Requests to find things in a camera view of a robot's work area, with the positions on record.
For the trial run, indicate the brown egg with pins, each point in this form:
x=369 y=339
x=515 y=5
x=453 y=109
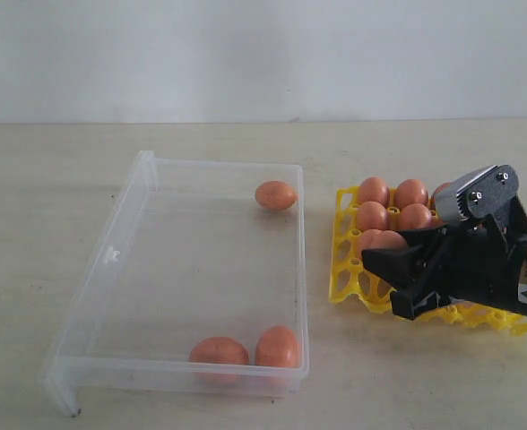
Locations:
x=410 y=191
x=414 y=216
x=388 y=239
x=219 y=351
x=278 y=347
x=366 y=238
x=374 y=189
x=372 y=215
x=436 y=221
x=275 y=195
x=439 y=189

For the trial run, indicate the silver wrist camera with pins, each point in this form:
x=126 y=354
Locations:
x=476 y=195

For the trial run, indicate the yellow plastic egg tray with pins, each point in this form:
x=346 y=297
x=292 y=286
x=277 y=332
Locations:
x=348 y=277

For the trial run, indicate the clear plastic container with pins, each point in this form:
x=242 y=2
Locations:
x=186 y=254

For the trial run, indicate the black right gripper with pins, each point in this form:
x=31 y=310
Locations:
x=446 y=265

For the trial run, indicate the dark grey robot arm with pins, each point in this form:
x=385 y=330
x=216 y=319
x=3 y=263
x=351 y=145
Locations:
x=478 y=260

